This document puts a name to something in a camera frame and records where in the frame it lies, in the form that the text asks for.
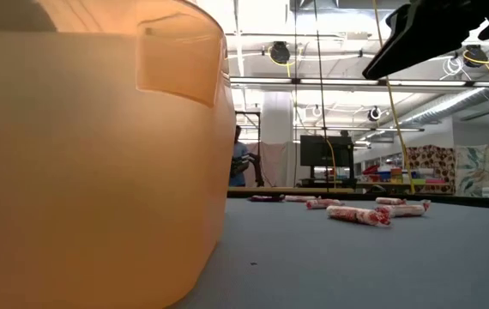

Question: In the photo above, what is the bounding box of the purple Skittles packet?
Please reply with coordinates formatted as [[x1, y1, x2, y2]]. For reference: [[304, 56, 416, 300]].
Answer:
[[247, 195, 287, 203]]

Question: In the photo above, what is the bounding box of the brown dotted cloth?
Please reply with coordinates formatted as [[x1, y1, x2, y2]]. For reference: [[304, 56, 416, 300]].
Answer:
[[405, 144, 458, 194]]

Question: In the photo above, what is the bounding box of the floral print cloth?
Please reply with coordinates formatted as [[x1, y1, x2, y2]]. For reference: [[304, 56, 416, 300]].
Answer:
[[454, 144, 489, 195]]

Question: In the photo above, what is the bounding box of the long ceiling light bar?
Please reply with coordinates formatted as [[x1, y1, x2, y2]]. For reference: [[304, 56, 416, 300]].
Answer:
[[293, 125, 426, 133], [229, 76, 489, 89]]

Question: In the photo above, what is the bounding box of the long work table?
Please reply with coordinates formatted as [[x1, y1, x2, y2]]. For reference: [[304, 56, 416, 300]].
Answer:
[[353, 179, 455, 189]]

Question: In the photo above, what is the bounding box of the black monitor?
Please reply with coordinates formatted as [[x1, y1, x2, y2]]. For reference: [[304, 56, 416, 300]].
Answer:
[[299, 135, 355, 168]]

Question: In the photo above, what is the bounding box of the black monitor stand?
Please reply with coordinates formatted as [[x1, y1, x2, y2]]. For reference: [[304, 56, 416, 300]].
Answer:
[[298, 166, 357, 189]]

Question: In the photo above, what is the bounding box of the white round column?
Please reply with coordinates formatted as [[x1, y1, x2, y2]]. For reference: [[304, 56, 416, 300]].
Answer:
[[261, 90, 293, 145]]

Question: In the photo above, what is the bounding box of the pink hanging cloth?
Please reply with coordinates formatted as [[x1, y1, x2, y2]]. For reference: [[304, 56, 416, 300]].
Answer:
[[244, 141, 291, 188]]

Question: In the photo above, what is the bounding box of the person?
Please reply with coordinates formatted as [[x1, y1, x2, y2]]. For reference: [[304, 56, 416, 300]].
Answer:
[[228, 124, 257, 188]]

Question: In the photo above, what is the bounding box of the orange plastic bin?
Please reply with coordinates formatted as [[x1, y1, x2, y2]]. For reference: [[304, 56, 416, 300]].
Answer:
[[0, 0, 237, 309]]

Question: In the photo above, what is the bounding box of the white coiled cable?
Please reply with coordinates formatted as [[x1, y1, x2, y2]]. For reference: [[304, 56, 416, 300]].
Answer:
[[441, 55, 468, 82]]

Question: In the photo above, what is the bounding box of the silver ceiling duct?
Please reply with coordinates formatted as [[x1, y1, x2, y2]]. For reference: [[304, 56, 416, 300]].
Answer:
[[392, 72, 489, 130]]

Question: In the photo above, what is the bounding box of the yellow hanging cable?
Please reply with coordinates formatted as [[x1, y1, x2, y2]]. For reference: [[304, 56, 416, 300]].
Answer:
[[371, 0, 417, 195]]

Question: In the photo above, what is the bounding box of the black hanging cable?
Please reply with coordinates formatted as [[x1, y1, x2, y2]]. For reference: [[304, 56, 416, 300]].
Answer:
[[293, 0, 299, 188], [312, 0, 330, 193]]

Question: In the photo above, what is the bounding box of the thin yellow cable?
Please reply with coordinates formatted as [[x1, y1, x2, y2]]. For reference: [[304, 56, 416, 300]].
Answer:
[[324, 137, 339, 189]]

